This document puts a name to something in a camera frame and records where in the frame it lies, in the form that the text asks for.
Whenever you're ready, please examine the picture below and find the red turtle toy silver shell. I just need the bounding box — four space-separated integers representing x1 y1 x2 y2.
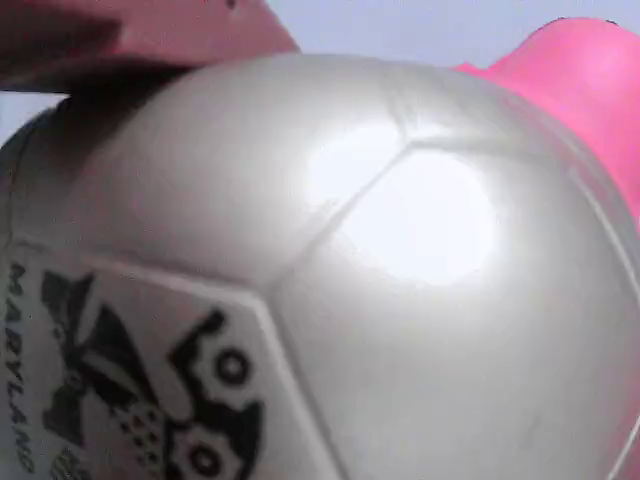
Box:
0 17 640 480

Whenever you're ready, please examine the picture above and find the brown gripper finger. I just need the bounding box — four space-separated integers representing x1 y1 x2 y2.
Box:
0 0 301 94

